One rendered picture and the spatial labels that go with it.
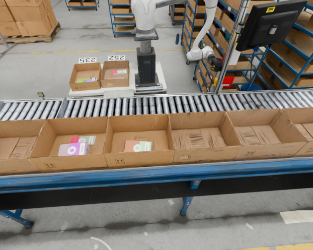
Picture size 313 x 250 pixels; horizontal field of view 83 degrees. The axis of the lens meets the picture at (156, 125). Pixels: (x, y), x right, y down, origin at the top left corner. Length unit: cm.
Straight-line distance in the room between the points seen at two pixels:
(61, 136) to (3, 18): 453
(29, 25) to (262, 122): 511
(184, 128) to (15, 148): 115
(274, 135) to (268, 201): 96
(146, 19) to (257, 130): 123
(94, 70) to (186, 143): 147
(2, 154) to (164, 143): 105
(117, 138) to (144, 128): 20
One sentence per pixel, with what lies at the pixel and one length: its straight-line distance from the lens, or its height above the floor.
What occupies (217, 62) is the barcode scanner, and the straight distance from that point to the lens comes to 177.
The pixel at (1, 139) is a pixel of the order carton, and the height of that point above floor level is 89.
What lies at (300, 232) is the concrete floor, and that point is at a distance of 233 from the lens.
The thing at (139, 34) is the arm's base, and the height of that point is 125.
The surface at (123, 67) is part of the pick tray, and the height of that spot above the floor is 77.
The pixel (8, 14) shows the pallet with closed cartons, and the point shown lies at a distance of 560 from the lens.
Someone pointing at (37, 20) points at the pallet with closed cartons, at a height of 47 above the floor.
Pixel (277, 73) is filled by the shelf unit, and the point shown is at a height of 54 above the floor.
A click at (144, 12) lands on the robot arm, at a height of 143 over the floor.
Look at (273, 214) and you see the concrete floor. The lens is 227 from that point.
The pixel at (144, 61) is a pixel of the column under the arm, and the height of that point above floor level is 102.
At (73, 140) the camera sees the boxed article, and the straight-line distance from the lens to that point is 133.
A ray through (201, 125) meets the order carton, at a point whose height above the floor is 91.
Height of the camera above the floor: 187
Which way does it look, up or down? 48 degrees down
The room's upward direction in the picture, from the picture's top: 1 degrees clockwise
